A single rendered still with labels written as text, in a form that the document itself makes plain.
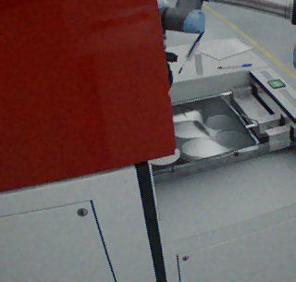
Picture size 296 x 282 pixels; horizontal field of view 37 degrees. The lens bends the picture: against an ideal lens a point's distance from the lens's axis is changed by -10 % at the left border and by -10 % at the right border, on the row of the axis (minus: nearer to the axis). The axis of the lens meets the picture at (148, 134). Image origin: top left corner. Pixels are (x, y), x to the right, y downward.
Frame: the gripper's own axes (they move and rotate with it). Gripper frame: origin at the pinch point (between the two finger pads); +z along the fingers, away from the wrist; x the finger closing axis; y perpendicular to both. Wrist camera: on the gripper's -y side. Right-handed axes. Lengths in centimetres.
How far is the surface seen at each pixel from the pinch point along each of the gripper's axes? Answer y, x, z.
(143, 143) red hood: 60, 27, -31
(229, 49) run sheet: -52, 7, 3
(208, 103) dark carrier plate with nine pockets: -17.1, 9.8, 8.8
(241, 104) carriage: -22.5, 20.8, 9.9
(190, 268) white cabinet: 40, 27, 28
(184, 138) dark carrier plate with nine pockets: 6.0, 10.6, 8.2
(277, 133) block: -3.6, 39.2, 5.3
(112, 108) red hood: 63, 23, -38
